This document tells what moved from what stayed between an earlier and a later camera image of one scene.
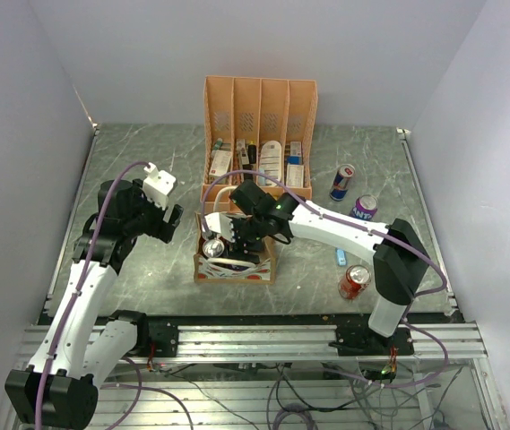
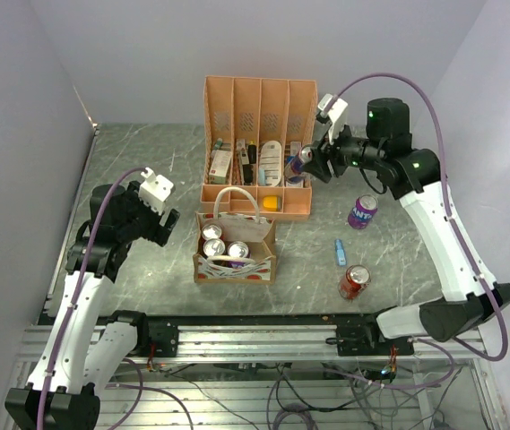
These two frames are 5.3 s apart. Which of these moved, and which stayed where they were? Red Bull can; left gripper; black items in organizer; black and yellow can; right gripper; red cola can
Moved: right gripper; Red Bull can
Stayed: black items in organizer; left gripper; black and yellow can; red cola can
